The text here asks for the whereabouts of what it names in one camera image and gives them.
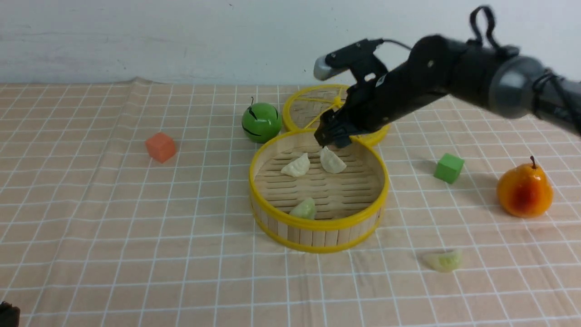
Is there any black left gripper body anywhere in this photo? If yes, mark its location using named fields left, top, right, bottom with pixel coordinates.
left=0, top=302, right=20, bottom=327

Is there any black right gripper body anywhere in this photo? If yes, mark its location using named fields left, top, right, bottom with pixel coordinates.
left=334, top=59, right=454, bottom=137

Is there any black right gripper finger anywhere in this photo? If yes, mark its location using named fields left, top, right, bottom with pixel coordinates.
left=314, top=114, right=341, bottom=147
left=334, top=129, right=353, bottom=149

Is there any white pleated dumpling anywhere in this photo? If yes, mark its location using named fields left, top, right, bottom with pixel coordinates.
left=320, top=146, right=347, bottom=174

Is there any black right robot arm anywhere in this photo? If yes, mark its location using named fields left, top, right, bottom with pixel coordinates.
left=314, top=35, right=580, bottom=148

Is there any bamboo steamer lid yellow rim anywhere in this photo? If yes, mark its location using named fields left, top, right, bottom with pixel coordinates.
left=281, top=84, right=390, bottom=148

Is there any bamboo steamer tray yellow rim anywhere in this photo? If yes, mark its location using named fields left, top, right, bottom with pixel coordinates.
left=249, top=129, right=389, bottom=254

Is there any green toy apple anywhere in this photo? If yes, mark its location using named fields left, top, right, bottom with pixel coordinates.
left=241, top=96, right=282, bottom=144

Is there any green cube block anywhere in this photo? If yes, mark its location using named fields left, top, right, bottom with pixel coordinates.
left=433, top=153, right=465, bottom=184

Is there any pale green dumpling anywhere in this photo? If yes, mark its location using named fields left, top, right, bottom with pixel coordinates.
left=421, top=250, right=463, bottom=273

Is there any beige checkered tablecloth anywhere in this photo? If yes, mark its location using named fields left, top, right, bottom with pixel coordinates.
left=0, top=80, right=580, bottom=327

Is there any orange cube block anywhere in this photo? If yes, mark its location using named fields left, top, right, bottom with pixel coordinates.
left=145, top=132, right=177, bottom=164

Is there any orange toy pear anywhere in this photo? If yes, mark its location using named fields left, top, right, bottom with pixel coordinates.
left=496, top=156, right=553, bottom=218

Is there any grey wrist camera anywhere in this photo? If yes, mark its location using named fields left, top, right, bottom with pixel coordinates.
left=313, top=39, right=388, bottom=83

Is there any black camera cable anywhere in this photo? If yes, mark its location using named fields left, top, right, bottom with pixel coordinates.
left=381, top=5, right=504, bottom=51

